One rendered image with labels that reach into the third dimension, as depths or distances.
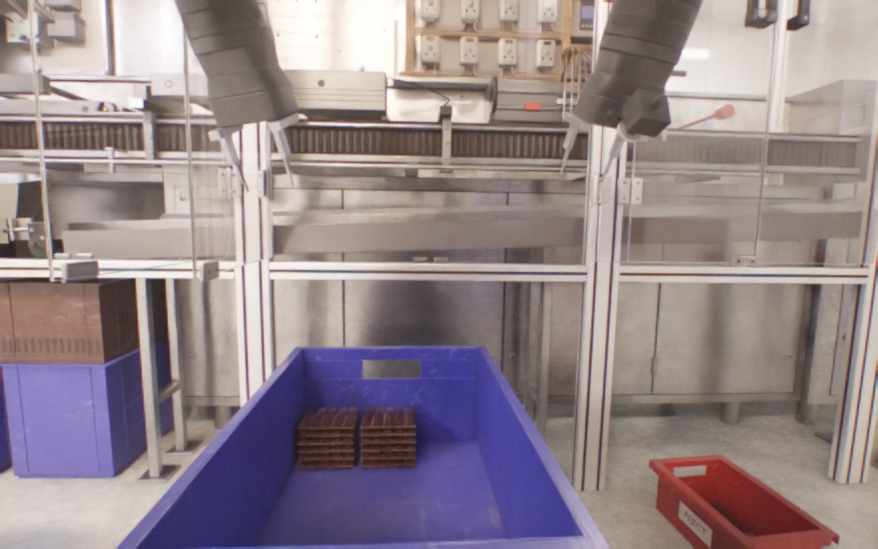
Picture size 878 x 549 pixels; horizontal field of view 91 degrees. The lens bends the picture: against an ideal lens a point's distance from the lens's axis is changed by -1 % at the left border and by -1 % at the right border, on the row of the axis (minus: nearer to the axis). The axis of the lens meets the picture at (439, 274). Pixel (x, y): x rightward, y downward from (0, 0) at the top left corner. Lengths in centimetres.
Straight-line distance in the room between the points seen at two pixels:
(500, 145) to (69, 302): 120
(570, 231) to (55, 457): 148
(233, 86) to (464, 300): 106
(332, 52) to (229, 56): 128
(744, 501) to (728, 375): 57
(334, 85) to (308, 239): 42
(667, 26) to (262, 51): 36
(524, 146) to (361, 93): 47
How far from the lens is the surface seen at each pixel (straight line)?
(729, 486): 137
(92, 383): 147
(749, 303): 178
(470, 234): 114
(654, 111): 45
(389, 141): 131
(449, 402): 98
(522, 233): 116
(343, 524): 80
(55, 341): 149
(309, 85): 132
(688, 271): 126
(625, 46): 47
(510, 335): 146
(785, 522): 127
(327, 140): 133
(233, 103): 49
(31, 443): 163
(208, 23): 47
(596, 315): 117
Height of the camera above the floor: 69
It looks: 7 degrees down
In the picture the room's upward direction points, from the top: 1 degrees clockwise
